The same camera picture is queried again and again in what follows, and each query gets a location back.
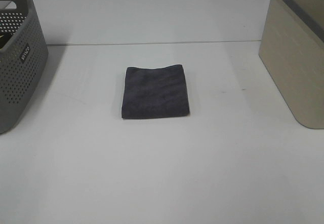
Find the dark grey towel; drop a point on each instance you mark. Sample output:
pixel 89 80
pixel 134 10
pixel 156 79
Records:
pixel 155 93

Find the beige plastic storage bin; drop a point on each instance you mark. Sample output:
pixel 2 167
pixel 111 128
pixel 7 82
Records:
pixel 292 51

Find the grey perforated plastic basket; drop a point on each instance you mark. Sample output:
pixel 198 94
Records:
pixel 24 54

